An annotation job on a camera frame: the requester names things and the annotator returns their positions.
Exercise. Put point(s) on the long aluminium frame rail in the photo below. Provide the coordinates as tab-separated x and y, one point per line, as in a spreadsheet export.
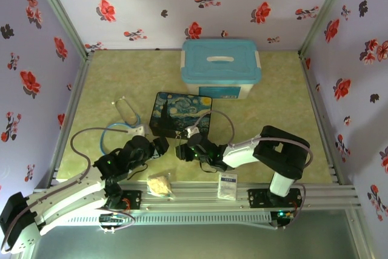
197	198

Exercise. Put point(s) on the white tissue packet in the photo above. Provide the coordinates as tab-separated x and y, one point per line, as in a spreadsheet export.
227	186

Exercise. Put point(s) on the controller board green light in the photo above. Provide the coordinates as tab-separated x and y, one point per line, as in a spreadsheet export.
283	217

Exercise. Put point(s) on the aluminium side frame rail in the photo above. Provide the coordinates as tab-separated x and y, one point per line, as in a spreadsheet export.
71	113
321	119

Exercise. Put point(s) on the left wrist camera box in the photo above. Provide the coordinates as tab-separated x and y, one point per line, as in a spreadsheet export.
138	130

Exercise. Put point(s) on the clear plastic bottle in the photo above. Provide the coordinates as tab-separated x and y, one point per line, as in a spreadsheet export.
125	110

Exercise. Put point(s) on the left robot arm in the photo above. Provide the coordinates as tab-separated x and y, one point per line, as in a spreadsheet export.
66	198

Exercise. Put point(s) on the aluminium frame corner post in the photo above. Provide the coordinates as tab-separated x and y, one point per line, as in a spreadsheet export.
59	13
325	10

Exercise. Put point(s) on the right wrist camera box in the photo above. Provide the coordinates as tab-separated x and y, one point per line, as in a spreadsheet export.
191	132

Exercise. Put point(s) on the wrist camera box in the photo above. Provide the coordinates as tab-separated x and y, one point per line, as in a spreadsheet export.
138	130
191	132

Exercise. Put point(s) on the clear bag of snacks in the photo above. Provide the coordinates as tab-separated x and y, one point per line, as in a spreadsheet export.
159	186

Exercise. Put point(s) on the starry night print box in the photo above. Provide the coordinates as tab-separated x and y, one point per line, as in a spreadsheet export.
179	110

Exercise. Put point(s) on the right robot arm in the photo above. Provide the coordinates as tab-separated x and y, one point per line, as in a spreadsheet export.
282	156

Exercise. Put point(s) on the white storage box blue lid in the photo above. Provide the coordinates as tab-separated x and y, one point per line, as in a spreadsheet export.
219	65

